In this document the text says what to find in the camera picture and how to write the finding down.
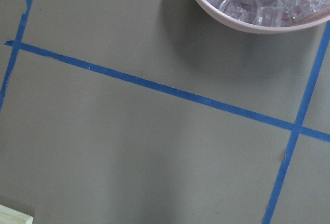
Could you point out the pink bowl with ice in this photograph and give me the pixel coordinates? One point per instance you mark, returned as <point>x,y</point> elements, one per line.
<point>318,18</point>

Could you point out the wooden cutting board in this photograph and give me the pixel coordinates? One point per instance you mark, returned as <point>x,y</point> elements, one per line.
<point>11,216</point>

